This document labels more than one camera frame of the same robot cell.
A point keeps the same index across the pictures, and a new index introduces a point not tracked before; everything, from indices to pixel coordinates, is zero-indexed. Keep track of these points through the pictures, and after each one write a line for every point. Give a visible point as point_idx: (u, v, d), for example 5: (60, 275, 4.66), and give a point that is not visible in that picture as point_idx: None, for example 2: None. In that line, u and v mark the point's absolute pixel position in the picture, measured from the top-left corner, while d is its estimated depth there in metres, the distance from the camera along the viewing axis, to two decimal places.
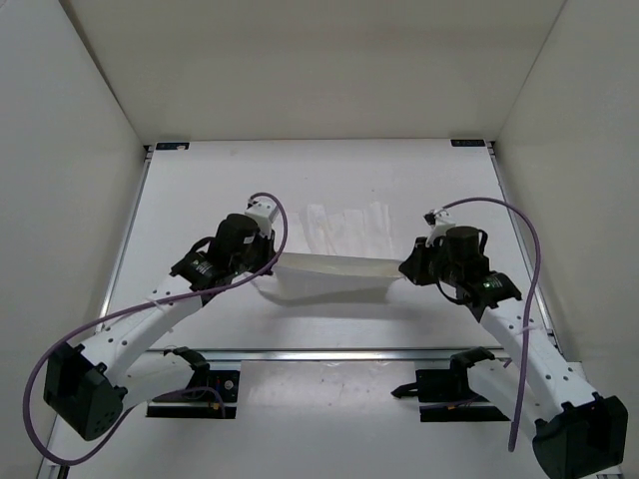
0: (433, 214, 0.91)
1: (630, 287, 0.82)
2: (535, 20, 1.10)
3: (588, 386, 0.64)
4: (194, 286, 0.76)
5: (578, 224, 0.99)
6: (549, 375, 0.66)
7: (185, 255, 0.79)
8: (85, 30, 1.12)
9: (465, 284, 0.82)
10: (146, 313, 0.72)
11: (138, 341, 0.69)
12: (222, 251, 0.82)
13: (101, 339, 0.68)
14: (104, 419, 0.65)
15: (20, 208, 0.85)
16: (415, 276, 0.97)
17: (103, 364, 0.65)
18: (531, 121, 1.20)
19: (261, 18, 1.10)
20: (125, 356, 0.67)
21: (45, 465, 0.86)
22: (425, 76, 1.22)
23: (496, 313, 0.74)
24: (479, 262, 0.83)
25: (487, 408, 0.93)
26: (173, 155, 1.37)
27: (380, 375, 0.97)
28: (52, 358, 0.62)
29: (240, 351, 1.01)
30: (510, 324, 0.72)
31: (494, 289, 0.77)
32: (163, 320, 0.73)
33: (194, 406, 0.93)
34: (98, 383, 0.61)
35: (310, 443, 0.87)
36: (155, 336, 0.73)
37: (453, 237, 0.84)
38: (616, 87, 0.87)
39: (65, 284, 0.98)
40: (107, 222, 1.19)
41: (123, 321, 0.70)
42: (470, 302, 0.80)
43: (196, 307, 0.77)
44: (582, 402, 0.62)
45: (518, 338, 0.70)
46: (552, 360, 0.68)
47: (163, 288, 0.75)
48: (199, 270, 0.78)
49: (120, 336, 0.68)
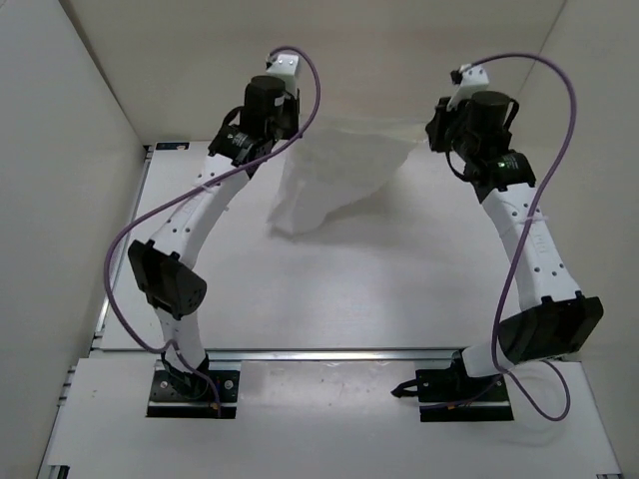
0: (460, 71, 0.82)
1: (628, 287, 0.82)
2: (536, 20, 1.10)
3: (572, 284, 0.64)
4: (236, 163, 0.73)
5: (577, 224, 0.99)
6: (539, 268, 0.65)
7: (220, 132, 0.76)
8: (86, 32, 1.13)
9: (477, 162, 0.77)
10: (197, 201, 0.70)
11: (199, 226, 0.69)
12: (257, 118, 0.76)
13: (166, 231, 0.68)
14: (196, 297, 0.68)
15: (22, 209, 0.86)
16: (433, 143, 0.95)
17: (176, 252, 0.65)
18: (532, 120, 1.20)
19: (261, 18, 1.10)
20: (191, 241, 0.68)
21: (46, 466, 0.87)
22: (426, 75, 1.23)
23: (503, 198, 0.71)
24: (499, 138, 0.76)
25: (490, 408, 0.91)
26: (174, 155, 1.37)
27: (380, 375, 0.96)
28: (132, 253, 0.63)
29: (241, 351, 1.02)
30: (513, 212, 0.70)
31: (509, 171, 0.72)
32: (217, 201, 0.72)
33: (194, 406, 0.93)
34: (179, 268, 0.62)
35: (309, 442, 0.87)
36: (214, 218, 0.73)
37: (478, 105, 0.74)
38: (615, 88, 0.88)
39: (66, 283, 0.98)
40: (107, 222, 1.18)
41: (180, 210, 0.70)
42: (477, 181, 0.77)
43: (243, 183, 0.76)
44: (563, 297, 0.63)
45: (518, 227, 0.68)
46: (546, 252, 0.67)
47: (207, 172, 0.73)
48: (236, 142, 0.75)
49: (182, 225, 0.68)
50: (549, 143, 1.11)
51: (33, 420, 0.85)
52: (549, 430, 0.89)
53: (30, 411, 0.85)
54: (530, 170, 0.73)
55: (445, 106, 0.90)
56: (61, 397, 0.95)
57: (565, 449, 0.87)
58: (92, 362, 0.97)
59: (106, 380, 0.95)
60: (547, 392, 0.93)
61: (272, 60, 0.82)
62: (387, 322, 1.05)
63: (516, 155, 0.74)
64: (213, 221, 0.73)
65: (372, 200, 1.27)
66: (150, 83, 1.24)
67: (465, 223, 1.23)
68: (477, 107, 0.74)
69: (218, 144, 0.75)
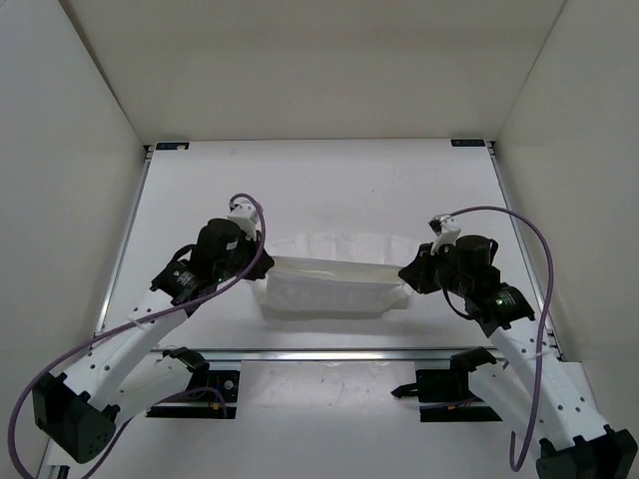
0: (439, 220, 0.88)
1: (628, 288, 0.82)
2: (536, 20, 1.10)
3: (600, 418, 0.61)
4: (175, 299, 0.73)
5: (577, 224, 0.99)
6: (561, 406, 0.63)
7: (166, 266, 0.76)
8: (87, 32, 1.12)
9: (475, 299, 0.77)
10: (127, 336, 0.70)
11: (120, 364, 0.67)
12: (203, 259, 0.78)
13: (84, 365, 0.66)
14: (97, 441, 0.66)
15: (22, 208, 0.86)
16: (419, 283, 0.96)
17: (87, 392, 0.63)
18: (531, 120, 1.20)
19: (262, 18, 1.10)
20: (109, 380, 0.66)
21: (46, 465, 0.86)
22: (425, 76, 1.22)
23: (509, 335, 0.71)
24: (490, 275, 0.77)
25: (488, 408, 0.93)
26: (174, 155, 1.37)
27: (380, 375, 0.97)
28: (37, 389, 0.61)
29: (239, 351, 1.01)
30: (522, 348, 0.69)
31: (507, 307, 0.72)
32: (145, 339, 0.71)
33: (194, 407, 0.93)
34: (83, 417, 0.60)
35: (307, 441, 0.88)
36: (138, 354, 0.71)
37: (462, 250, 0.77)
38: (616, 88, 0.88)
39: (66, 283, 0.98)
40: (107, 222, 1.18)
41: (104, 345, 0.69)
42: (480, 318, 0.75)
43: (179, 320, 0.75)
44: (593, 436, 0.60)
45: (530, 363, 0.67)
46: (564, 388, 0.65)
47: (145, 306, 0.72)
48: (181, 281, 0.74)
49: (101, 361, 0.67)
50: (548, 144, 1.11)
51: (34, 419, 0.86)
52: None
53: (31, 411, 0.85)
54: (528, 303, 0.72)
55: (427, 249, 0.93)
56: None
57: None
58: None
59: None
60: None
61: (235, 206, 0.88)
62: (387, 322, 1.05)
63: (510, 289, 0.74)
64: (139, 357, 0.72)
65: (371, 200, 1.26)
66: (150, 83, 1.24)
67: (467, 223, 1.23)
68: (460, 251, 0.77)
69: (162, 278, 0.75)
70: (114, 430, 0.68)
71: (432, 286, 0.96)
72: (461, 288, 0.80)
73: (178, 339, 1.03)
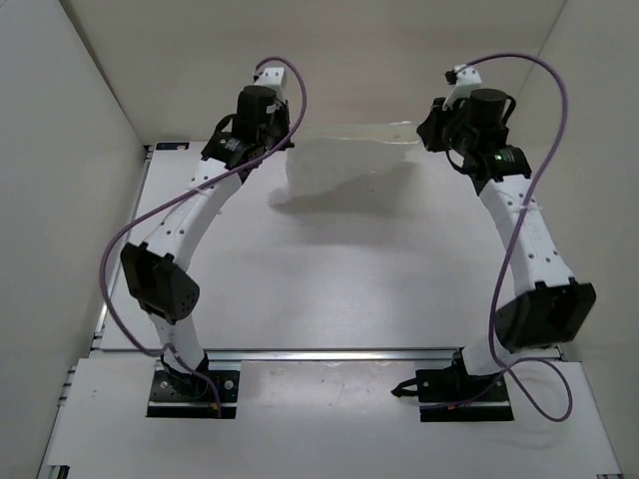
0: (454, 71, 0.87)
1: (627, 289, 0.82)
2: (536, 20, 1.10)
3: (566, 270, 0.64)
4: (229, 165, 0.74)
5: (576, 224, 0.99)
6: (532, 254, 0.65)
7: (212, 137, 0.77)
8: (87, 32, 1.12)
9: (475, 156, 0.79)
10: (191, 204, 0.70)
11: (193, 228, 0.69)
12: (249, 127, 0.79)
13: (158, 233, 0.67)
14: (188, 300, 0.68)
15: (23, 210, 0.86)
16: (429, 142, 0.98)
17: (171, 253, 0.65)
18: (531, 121, 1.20)
19: (262, 18, 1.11)
20: (186, 244, 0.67)
21: (45, 466, 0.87)
22: (425, 76, 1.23)
23: (498, 189, 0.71)
24: (496, 133, 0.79)
25: (489, 407, 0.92)
26: (174, 156, 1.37)
27: (380, 375, 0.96)
28: (127, 256, 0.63)
29: (239, 351, 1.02)
30: (509, 201, 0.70)
31: (506, 163, 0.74)
32: (210, 203, 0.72)
33: (194, 406, 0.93)
34: (172, 270, 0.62)
35: (307, 441, 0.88)
36: (204, 222, 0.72)
37: (475, 100, 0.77)
38: (615, 88, 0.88)
39: (67, 282, 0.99)
40: (107, 221, 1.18)
41: (173, 213, 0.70)
42: (474, 174, 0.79)
43: (234, 187, 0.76)
44: (554, 283, 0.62)
45: (514, 216, 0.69)
46: (540, 240, 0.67)
47: (200, 175, 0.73)
48: (229, 148, 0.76)
49: (175, 227, 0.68)
50: (548, 144, 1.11)
51: (33, 419, 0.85)
52: (549, 429, 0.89)
53: (30, 411, 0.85)
54: (527, 165, 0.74)
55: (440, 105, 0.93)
56: (61, 397, 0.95)
57: (566, 450, 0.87)
58: (92, 362, 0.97)
59: (107, 380, 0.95)
60: (546, 393, 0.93)
61: (259, 73, 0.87)
62: (388, 321, 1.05)
63: (512, 149, 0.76)
64: (203, 227, 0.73)
65: (371, 201, 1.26)
66: (151, 83, 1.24)
67: (464, 225, 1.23)
68: (474, 103, 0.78)
69: (211, 148, 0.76)
70: (197, 295, 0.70)
71: (439, 148, 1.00)
72: (463, 141, 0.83)
73: None
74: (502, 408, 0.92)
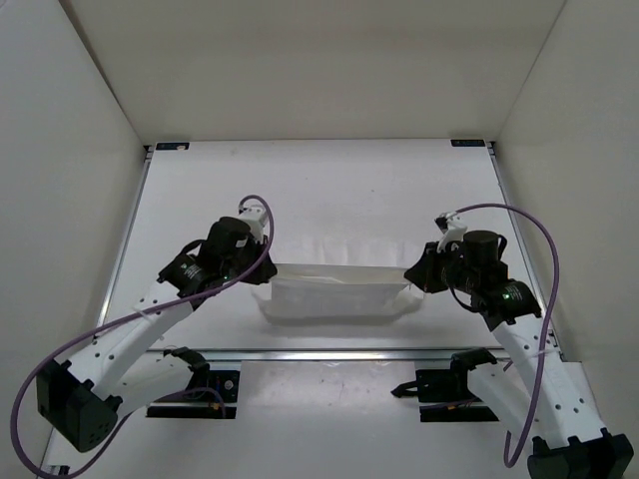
0: (445, 218, 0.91)
1: (628, 289, 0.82)
2: (536, 20, 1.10)
3: (597, 421, 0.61)
4: (181, 292, 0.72)
5: (577, 224, 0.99)
6: (559, 405, 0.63)
7: (175, 258, 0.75)
8: (87, 33, 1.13)
9: (482, 292, 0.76)
10: (132, 326, 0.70)
11: (124, 355, 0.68)
12: (212, 255, 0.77)
13: (88, 353, 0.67)
14: (99, 430, 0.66)
15: (23, 210, 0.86)
16: (427, 283, 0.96)
17: (91, 380, 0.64)
18: (531, 121, 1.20)
19: (261, 19, 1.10)
20: (113, 370, 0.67)
21: (46, 465, 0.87)
22: (425, 75, 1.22)
23: (512, 329, 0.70)
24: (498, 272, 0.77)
25: (488, 408, 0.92)
26: (174, 155, 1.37)
27: (380, 376, 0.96)
28: (41, 375, 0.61)
29: (239, 351, 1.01)
30: (525, 344, 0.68)
31: (515, 301, 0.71)
32: (152, 330, 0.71)
33: (194, 407, 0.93)
34: (85, 403, 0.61)
35: (307, 442, 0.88)
36: (143, 346, 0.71)
37: (469, 243, 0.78)
38: (616, 88, 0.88)
39: (67, 283, 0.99)
40: (107, 222, 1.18)
41: (110, 333, 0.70)
42: (486, 310, 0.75)
43: (185, 312, 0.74)
44: (589, 438, 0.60)
45: (532, 360, 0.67)
46: (565, 387, 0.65)
47: (151, 297, 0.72)
48: (188, 274, 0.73)
49: (106, 350, 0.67)
50: (548, 144, 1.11)
51: (33, 420, 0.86)
52: None
53: (30, 412, 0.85)
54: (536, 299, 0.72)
55: (434, 248, 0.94)
56: None
57: None
58: None
59: None
60: None
61: (242, 209, 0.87)
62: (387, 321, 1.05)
63: (518, 284, 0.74)
64: (145, 348, 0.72)
65: (371, 201, 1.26)
66: (150, 84, 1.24)
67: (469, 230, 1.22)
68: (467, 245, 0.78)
69: (170, 270, 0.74)
70: (112, 425, 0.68)
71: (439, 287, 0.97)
72: (468, 283, 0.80)
73: (179, 338, 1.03)
74: None
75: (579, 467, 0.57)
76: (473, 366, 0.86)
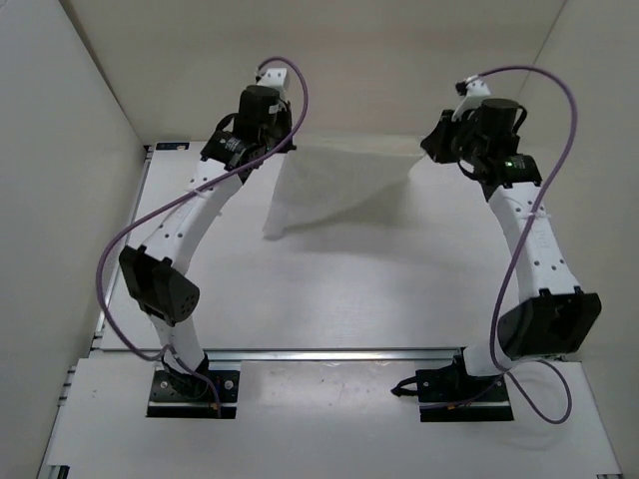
0: (465, 83, 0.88)
1: (628, 287, 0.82)
2: (536, 21, 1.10)
3: (572, 278, 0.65)
4: (228, 165, 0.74)
5: (576, 223, 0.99)
6: (538, 262, 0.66)
7: (212, 137, 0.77)
8: (87, 32, 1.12)
9: (485, 162, 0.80)
10: (190, 207, 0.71)
11: (192, 230, 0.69)
12: (250, 126, 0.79)
13: (157, 236, 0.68)
14: (189, 302, 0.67)
15: (22, 210, 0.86)
16: (436, 156, 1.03)
17: (169, 258, 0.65)
18: (531, 121, 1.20)
19: (262, 19, 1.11)
20: (184, 248, 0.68)
21: (45, 466, 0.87)
22: (426, 75, 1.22)
23: (506, 195, 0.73)
24: (508, 141, 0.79)
25: (490, 408, 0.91)
26: (174, 155, 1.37)
27: (380, 375, 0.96)
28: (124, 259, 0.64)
29: (240, 352, 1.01)
30: (517, 208, 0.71)
31: (516, 170, 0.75)
32: (209, 207, 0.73)
33: (194, 406, 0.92)
34: (171, 272, 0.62)
35: (306, 442, 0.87)
36: (204, 223, 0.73)
37: (486, 108, 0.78)
38: (615, 89, 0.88)
39: (67, 283, 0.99)
40: (107, 221, 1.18)
41: (172, 216, 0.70)
42: (484, 180, 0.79)
43: (235, 186, 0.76)
44: (559, 291, 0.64)
45: (522, 222, 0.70)
46: (547, 247, 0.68)
47: (200, 176, 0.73)
48: (229, 148, 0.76)
49: (173, 231, 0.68)
50: (548, 143, 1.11)
51: (33, 419, 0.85)
52: (550, 430, 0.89)
53: (30, 412, 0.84)
54: (537, 173, 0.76)
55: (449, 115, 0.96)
56: (61, 397, 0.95)
57: (566, 449, 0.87)
58: (92, 362, 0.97)
59: (106, 380, 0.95)
60: (546, 392, 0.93)
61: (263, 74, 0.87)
62: (388, 321, 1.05)
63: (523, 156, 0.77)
64: (203, 230, 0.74)
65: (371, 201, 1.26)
66: (151, 83, 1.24)
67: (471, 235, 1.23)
68: (485, 110, 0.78)
69: (210, 149, 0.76)
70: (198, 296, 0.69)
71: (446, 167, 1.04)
72: (474, 151, 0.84)
73: None
74: (502, 408, 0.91)
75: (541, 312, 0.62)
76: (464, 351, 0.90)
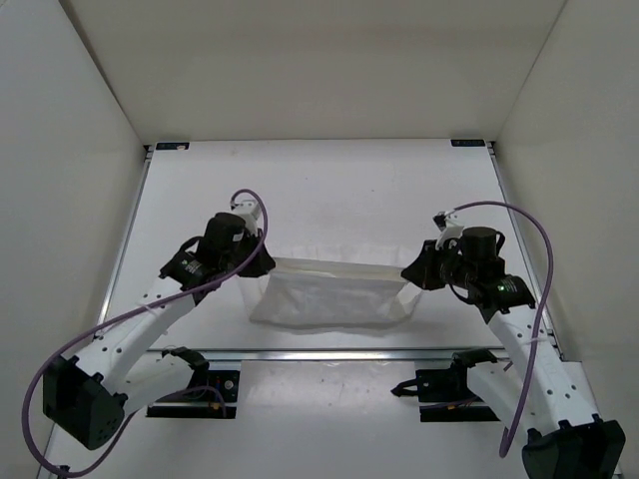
0: (444, 215, 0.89)
1: (628, 288, 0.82)
2: (536, 20, 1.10)
3: (588, 407, 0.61)
4: (184, 287, 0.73)
5: (576, 224, 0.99)
6: (551, 390, 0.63)
7: (174, 255, 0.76)
8: (86, 31, 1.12)
9: (478, 285, 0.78)
10: (137, 321, 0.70)
11: (133, 345, 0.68)
12: (210, 251, 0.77)
13: (95, 348, 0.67)
14: (107, 427, 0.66)
15: (23, 210, 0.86)
16: (425, 280, 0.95)
17: (100, 374, 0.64)
18: (531, 120, 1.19)
19: (261, 18, 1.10)
20: (121, 363, 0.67)
21: (46, 466, 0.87)
22: (425, 75, 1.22)
23: (506, 319, 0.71)
24: (495, 264, 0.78)
25: (489, 408, 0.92)
26: (175, 155, 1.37)
27: (380, 375, 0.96)
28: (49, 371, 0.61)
29: (238, 351, 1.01)
30: (518, 333, 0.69)
31: (509, 293, 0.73)
32: (158, 324, 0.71)
33: (195, 406, 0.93)
34: (96, 396, 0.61)
35: (306, 442, 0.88)
36: (148, 340, 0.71)
37: (469, 238, 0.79)
38: (616, 88, 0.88)
39: (67, 284, 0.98)
40: (107, 222, 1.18)
41: (116, 329, 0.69)
42: (480, 303, 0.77)
43: (189, 306, 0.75)
44: (579, 421, 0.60)
45: (525, 348, 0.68)
46: (556, 374, 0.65)
47: (154, 292, 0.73)
48: (188, 269, 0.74)
49: (114, 344, 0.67)
50: (548, 143, 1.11)
51: (34, 420, 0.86)
52: None
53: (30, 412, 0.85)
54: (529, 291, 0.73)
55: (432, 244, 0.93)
56: None
57: None
58: None
59: None
60: None
61: (235, 204, 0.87)
62: (387, 321, 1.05)
63: (513, 277, 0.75)
64: (149, 343, 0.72)
65: (370, 201, 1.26)
66: (150, 83, 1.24)
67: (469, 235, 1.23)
68: (468, 240, 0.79)
69: (170, 267, 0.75)
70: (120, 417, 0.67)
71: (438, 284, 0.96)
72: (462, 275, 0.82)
73: (179, 338, 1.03)
74: None
75: (567, 448, 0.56)
76: (473, 364, 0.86)
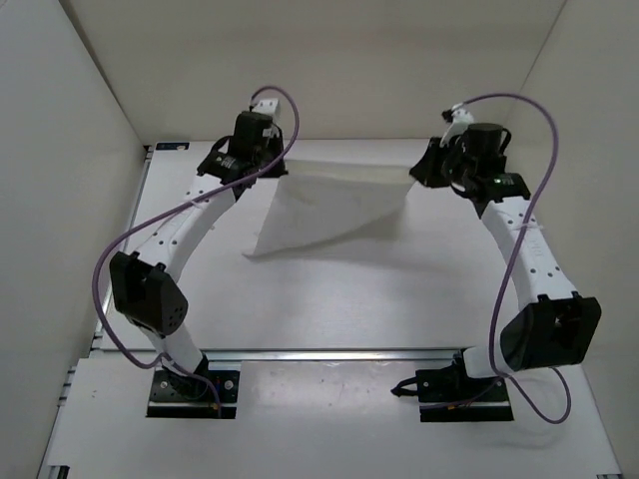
0: (451, 111, 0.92)
1: (628, 289, 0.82)
2: (536, 21, 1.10)
3: (568, 285, 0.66)
4: (223, 181, 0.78)
5: (576, 223, 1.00)
6: (534, 269, 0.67)
7: (209, 153, 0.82)
8: (87, 30, 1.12)
9: (474, 180, 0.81)
10: (186, 216, 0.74)
11: (185, 239, 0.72)
12: (244, 148, 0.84)
13: (152, 242, 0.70)
14: (177, 314, 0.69)
15: (23, 209, 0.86)
16: (427, 179, 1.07)
17: (163, 263, 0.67)
18: (531, 121, 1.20)
19: (263, 16, 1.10)
20: (178, 255, 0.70)
21: (45, 466, 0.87)
22: (425, 75, 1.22)
23: (497, 208, 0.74)
24: (493, 161, 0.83)
25: (490, 409, 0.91)
26: (174, 156, 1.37)
27: (380, 375, 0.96)
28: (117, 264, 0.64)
29: (239, 351, 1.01)
30: (509, 220, 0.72)
31: (504, 186, 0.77)
32: (204, 217, 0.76)
33: (194, 406, 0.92)
34: (165, 279, 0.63)
35: (307, 442, 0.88)
36: (197, 234, 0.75)
37: (473, 130, 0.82)
38: (615, 88, 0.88)
39: (66, 282, 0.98)
40: (107, 222, 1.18)
41: (167, 224, 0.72)
42: (474, 197, 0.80)
43: (228, 202, 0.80)
44: (557, 296, 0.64)
45: (514, 233, 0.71)
46: (539, 255, 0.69)
47: (196, 190, 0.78)
48: (225, 166, 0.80)
49: (169, 238, 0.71)
50: (548, 144, 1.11)
51: (33, 420, 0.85)
52: (549, 430, 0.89)
53: (30, 411, 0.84)
54: (526, 187, 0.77)
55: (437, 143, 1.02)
56: (61, 397, 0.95)
57: (566, 448, 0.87)
58: (91, 362, 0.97)
59: (106, 381, 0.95)
60: (547, 393, 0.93)
61: (255, 103, 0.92)
62: (387, 320, 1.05)
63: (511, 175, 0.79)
64: (196, 239, 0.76)
65: None
66: (151, 83, 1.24)
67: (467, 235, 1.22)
68: (471, 132, 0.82)
69: (206, 165, 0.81)
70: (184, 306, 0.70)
71: (439, 183, 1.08)
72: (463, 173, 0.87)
73: None
74: (502, 409, 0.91)
75: (544, 320, 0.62)
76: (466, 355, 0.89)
